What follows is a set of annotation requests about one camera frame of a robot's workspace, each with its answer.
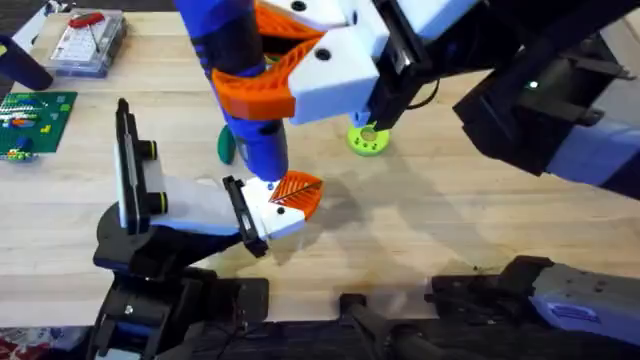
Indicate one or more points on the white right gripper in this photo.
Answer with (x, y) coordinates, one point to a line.
(405, 55)

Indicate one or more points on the green board with blocks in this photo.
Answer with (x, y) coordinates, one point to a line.
(35, 117)

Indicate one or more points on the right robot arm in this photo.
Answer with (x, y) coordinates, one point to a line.
(590, 150)

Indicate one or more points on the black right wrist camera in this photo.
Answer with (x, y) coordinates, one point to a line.
(560, 85)

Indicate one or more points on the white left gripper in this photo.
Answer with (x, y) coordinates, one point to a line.
(195, 207)

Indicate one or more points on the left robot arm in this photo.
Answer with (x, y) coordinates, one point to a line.
(150, 310)

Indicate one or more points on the black left wrist plate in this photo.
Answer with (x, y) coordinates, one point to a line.
(131, 170)

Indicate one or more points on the green disc with holes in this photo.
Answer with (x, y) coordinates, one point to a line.
(361, 144)

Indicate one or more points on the dark green toy vegetable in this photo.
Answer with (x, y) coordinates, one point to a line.
(226, 146)

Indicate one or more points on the black rail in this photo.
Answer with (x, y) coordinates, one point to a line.
(300, 345)

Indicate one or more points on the clear plastic tool box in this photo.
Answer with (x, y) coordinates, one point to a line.
(85, 45)

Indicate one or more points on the blue electric screwdriver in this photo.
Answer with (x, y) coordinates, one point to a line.
(262, 147)

